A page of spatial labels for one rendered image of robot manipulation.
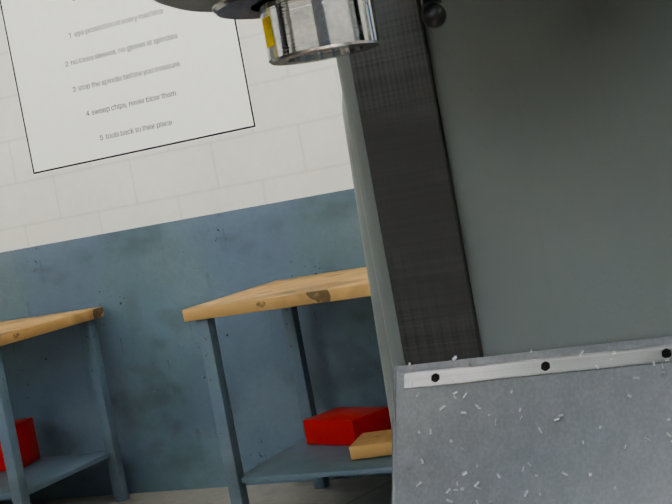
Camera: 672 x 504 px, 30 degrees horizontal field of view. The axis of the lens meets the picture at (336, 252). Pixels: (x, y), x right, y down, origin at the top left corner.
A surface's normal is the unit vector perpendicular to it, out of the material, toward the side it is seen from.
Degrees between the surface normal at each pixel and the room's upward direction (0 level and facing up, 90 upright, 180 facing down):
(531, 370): 63
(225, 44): 90
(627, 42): 90
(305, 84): 90
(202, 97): 90
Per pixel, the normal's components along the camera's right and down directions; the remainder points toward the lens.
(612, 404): -0.45, -0.33
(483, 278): -0.42, 0.12
